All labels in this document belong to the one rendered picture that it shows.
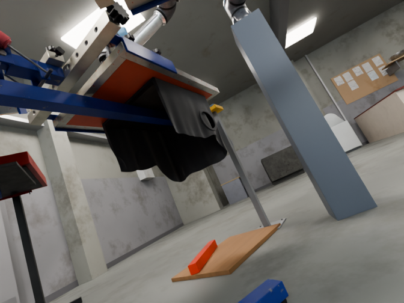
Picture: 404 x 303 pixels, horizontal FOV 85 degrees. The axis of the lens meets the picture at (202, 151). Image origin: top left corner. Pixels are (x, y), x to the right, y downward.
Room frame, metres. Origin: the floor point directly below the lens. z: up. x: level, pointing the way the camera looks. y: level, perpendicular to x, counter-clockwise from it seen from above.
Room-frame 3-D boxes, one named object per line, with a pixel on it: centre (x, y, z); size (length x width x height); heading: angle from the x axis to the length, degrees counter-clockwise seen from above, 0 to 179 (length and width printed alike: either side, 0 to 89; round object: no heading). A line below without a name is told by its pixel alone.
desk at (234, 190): (7.31, -0.55, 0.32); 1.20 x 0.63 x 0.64; 166
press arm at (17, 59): (0.69, 0.45, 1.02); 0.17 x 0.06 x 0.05; 151
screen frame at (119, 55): (1.19, 0.18, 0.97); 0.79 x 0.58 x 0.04; 151
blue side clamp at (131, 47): (0.84, 0.05, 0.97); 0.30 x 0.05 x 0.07; 151
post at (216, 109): (1.62, -0.20, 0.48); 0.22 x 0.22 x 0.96; 61
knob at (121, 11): (0.62, 0.08, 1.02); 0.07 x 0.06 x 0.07; 151
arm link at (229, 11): (1.20, -0.56, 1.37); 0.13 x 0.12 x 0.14; 6
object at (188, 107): (1.15, -0.01, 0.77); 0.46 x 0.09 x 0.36; 151
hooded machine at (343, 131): (6.76, -3.95, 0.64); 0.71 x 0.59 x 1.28; 76
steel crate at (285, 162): (6.93, -2.03, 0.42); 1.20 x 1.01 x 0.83; 166
